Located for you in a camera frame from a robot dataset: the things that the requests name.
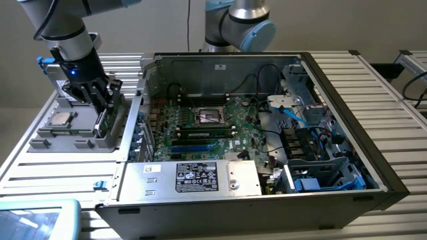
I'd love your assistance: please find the blue plastic drive caddy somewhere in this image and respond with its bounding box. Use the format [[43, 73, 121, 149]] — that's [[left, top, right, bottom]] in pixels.
[[294, 176, 369, 194]]

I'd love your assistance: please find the CPU socket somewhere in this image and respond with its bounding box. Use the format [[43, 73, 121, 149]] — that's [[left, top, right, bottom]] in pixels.
[[191, 105, 233, 126]]

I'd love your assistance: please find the black RAM stick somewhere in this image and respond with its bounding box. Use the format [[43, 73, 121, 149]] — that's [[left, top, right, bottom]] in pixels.
[[178, 131, 235, 139]]

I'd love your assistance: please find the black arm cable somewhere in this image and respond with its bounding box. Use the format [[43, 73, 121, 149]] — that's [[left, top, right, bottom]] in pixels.
[[33, 0, 66, 41]]

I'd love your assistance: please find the silver chipset heat sink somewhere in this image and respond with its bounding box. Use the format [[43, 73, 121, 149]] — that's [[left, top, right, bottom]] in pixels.
[[226, 150, 247, 161]]

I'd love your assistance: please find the black expansion slot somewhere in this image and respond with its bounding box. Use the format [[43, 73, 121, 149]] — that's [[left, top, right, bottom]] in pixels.
[[173, 138, 217, 147]]

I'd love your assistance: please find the blue expansion slot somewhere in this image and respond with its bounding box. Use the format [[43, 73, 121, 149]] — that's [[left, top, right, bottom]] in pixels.
[[171, 143, 219, 153]]

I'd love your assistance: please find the green motherboard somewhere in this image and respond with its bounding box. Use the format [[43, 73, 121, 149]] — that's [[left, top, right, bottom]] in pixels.
[[146, 95, 273, 174]]

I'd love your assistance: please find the thick black looped cable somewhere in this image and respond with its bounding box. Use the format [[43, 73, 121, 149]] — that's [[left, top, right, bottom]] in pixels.
[[401, 70, 427, 109]]

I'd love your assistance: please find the blue data wire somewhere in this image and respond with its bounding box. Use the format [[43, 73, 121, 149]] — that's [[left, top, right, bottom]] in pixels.
[[280, 104, 313, 131]]

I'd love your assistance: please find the open black PC case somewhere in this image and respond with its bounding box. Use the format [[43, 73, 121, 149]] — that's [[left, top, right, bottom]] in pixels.
[[94, 51, 412, 230]]

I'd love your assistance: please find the silver disk bay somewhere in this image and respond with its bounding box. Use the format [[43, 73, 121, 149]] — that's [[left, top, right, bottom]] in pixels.
[[280, 63, 333, 127]]

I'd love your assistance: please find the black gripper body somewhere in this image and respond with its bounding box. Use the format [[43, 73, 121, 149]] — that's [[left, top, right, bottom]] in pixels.
[[50, 45, 113, 89]]

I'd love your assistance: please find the silver power supply unit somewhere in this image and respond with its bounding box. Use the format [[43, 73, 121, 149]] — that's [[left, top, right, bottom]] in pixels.
[[117, 159, 263, 201]]

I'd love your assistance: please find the silver case side panel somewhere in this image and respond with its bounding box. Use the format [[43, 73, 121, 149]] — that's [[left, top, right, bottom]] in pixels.
[[0, 92, 135, 209]]

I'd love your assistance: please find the silver CPU chip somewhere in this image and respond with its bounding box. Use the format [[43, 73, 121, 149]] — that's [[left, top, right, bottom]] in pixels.
[[46, 111, 79, 128]]

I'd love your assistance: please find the thin black hanging cable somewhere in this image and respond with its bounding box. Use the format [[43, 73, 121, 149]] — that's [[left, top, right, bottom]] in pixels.
[[186, 0, 194, 52]]

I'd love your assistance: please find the teach pendant with light-blue rim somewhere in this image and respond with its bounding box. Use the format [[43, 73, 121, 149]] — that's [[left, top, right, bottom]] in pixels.
[[0, 198, 82, 240]]

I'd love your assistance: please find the green graphics card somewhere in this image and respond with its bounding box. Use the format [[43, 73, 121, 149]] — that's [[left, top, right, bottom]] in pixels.
[[94, 104, 121, 139]]

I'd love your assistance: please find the black looped case wire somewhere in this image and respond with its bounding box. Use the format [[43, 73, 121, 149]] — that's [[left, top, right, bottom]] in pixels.
[[255, 63, 282, 96]]

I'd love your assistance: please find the grey parts rack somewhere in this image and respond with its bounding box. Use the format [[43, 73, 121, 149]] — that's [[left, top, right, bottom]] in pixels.
[[27, 96, 133, 154]]

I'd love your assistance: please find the disk with blue bracket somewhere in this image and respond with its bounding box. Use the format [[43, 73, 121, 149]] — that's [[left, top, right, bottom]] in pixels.
[[35, 56, 74, 99]]

